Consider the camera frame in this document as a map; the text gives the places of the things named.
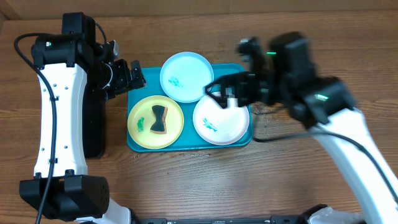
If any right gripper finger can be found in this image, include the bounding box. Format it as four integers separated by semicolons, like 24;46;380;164
205;74;236;93
208;93;232;108

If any yellow-green plate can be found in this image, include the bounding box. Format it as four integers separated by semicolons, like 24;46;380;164
127;95;184;150

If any pink and green sponge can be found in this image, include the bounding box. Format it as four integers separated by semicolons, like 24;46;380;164
150;105;168;134

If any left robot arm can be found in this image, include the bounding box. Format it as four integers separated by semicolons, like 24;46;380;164
19;12;146;223

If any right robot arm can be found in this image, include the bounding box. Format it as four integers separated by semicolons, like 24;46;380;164
213;32;397;223

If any black plastic tray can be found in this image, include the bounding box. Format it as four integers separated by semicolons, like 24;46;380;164
82;87;105;159

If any teal plastic tray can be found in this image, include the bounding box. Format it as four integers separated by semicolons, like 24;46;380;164
127;63;244;152

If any white plate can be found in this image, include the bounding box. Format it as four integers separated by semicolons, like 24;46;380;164
193;95;250;146

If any light blue plate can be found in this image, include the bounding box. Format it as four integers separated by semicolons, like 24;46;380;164
159;52;214;103

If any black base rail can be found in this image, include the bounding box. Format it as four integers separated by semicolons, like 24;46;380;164
139;215;308;224

